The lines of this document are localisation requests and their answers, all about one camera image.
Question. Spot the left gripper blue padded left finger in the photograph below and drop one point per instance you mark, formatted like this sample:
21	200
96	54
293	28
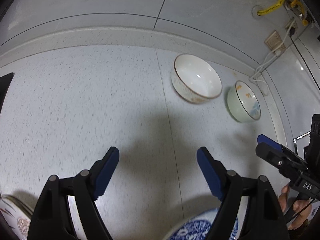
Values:
103	170

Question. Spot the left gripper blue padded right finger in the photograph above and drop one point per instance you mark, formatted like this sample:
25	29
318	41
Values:
211	170

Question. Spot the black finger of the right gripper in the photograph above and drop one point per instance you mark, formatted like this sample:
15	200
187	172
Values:
281	157

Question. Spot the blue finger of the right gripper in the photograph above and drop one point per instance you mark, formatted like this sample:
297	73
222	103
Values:
264	139

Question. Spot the pale green floral bowl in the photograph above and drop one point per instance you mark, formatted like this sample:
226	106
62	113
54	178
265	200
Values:
242	103

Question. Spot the blue and white floral plate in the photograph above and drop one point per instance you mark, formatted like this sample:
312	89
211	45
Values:
199	226

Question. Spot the white bowl with brown rim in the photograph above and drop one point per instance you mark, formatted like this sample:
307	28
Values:
195	80

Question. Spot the white plate with mandala pattern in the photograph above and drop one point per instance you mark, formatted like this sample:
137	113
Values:
17	214

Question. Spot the person's right hand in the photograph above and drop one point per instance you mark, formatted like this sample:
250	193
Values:
302	208

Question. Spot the black glass gas stove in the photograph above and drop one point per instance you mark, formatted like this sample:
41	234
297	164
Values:
5	82

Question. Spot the beige wall socket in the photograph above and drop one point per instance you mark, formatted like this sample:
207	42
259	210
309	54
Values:
291	27
274	42

